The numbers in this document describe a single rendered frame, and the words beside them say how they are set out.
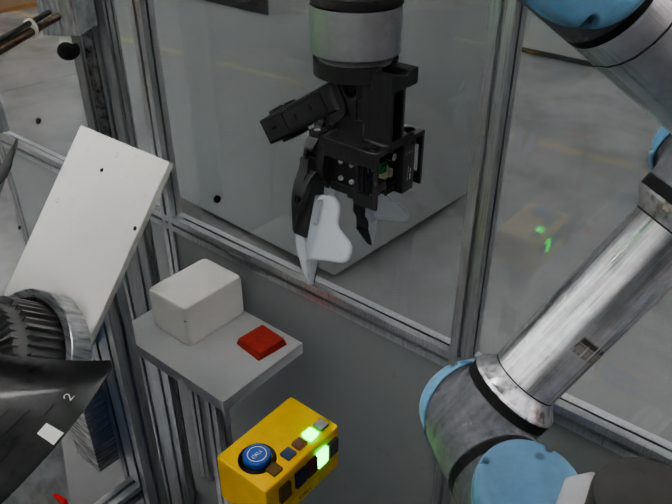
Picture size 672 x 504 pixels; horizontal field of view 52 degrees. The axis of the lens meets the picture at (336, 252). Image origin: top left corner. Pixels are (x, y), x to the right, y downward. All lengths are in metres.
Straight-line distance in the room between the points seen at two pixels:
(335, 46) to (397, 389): 1.02
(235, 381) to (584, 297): 0.85
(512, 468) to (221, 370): 0.85
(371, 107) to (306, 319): 1.03
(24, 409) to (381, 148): 0.59
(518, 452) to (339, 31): 0.48
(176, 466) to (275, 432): 1.17
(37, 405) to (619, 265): 0.71
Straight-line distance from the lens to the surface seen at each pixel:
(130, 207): 1.21
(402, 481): 1.65
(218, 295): 1.54
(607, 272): 0.80
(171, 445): 2.14
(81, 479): 2.53
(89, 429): 1.58
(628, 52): 0.49
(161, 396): 2.00
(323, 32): 0.55
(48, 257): 1.34
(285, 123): 0.64
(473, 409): 0.83
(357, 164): 0.57
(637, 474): 0.38
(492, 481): 0.76
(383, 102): 0.56
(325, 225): 0.61
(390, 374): 1.46
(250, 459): 1.01
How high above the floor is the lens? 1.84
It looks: 32 degrees down
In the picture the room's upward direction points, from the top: straight up
